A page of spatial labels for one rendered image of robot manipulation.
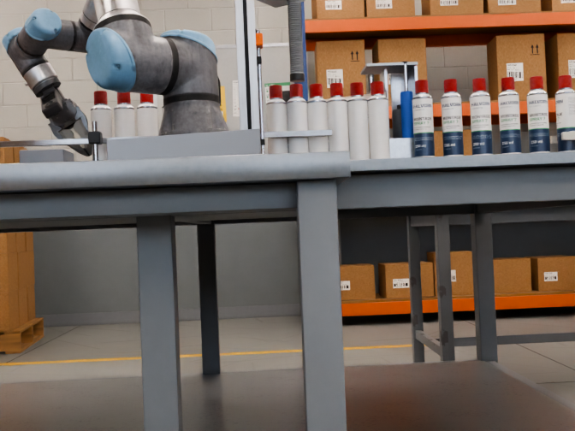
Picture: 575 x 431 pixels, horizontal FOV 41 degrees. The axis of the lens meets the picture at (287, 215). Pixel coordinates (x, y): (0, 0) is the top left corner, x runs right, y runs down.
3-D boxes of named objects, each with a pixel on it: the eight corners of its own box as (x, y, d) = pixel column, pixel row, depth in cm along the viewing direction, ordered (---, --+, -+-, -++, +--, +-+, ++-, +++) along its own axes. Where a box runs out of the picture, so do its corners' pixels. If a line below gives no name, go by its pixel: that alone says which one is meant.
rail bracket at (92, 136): (108, 191, 188) (105, 124, 188) (102, 189, 181) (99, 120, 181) (94, 191, 188) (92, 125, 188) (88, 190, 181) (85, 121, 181)
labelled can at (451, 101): (460, 159, 198) (457, 81, 199) (466, 157, 193) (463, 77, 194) (441, 160, 198) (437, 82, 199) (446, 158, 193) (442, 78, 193)
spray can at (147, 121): (161, 171, 195) (157, 91, 196) (158, 169, 190) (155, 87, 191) (140, 172, 195) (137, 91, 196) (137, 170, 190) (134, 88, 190)
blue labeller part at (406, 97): (414, 155, 202) (411, 92, 202) (417, 153, 198) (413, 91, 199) (401, 155, 202) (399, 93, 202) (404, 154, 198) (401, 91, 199)
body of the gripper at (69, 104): (88, 121, 199) (63, 81, 199) (80, 115, 190) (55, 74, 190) (63, 136, 198) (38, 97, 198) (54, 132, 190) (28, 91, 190)
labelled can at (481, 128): (489, 158, 199) (485, 80, 199) (495, 156, 194) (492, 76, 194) (470, 159, 199) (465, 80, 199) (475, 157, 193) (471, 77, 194)
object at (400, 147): (413, 164, 211) (409, 72, 212) (424, 160, 198) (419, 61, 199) (364, 166, 211) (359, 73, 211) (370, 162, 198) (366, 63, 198)
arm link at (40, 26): (74, 9, 188) (57, 33, 196) (28, 2, 181) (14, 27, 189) (79, 37, 186) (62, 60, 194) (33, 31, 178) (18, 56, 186)
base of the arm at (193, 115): (231, 149, 166) (228, 104, 166) (230, 138, 151) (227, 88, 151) (162, 154, 165) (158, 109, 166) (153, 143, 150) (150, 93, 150)
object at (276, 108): (288, 166, 197) (285, 87, 197) (289, 164, 192) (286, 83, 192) (268, 167, 197) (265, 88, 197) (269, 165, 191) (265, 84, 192)
